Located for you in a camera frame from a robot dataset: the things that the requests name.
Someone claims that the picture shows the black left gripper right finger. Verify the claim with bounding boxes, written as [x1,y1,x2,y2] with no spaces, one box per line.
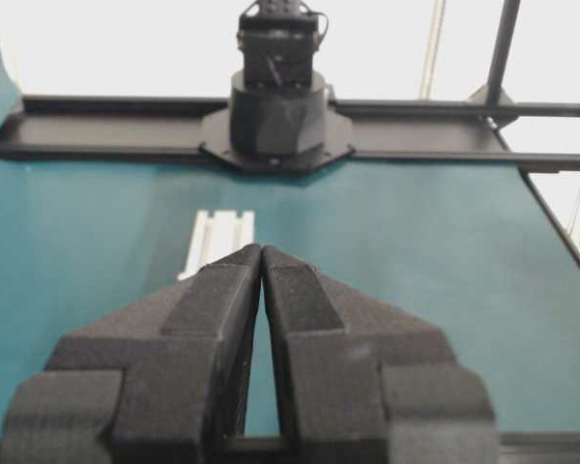
[261,246,500,463]

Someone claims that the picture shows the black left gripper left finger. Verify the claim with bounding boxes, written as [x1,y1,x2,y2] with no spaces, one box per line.
[0,245,261,463]

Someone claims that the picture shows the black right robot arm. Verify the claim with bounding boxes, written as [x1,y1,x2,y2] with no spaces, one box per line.
[230,1,500,463]

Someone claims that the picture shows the silver aluminium extrusion rail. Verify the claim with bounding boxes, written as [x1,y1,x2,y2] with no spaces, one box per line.
[177,210,255,281]

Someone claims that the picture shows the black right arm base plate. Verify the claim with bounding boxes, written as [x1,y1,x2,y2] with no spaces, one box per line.
[201,87,354,174]

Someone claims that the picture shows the black frame rail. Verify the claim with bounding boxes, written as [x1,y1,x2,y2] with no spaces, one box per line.
[0,96,580,175]

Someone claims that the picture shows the black frame upright post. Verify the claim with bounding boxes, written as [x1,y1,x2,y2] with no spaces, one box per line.
[469,0,521,109]

